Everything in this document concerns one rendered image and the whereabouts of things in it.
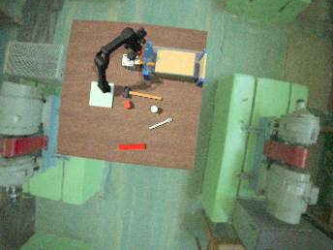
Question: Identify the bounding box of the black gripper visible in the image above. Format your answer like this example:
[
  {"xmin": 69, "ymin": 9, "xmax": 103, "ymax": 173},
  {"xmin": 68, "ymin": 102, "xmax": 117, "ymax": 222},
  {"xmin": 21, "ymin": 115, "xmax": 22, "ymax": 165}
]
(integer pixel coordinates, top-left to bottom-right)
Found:
[{"xmin": 126, "ymin": 38, "xmax": 146, "ymax": 61}]

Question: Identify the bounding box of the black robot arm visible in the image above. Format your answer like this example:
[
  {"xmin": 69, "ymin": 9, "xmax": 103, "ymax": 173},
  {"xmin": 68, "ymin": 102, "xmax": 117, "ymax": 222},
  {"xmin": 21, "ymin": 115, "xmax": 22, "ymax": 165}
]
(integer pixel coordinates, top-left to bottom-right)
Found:
[{"xmin": 94, "ymin": 27, "xmax": 147, "ymax": 94}]

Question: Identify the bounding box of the grey cylinder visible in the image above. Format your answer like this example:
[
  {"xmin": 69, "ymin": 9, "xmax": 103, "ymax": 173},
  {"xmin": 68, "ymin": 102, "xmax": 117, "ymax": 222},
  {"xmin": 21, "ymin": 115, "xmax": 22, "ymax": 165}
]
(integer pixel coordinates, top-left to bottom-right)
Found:
[{"xmin": 151, "ymin": 106, "xmax": 158, "ymax": 112}]

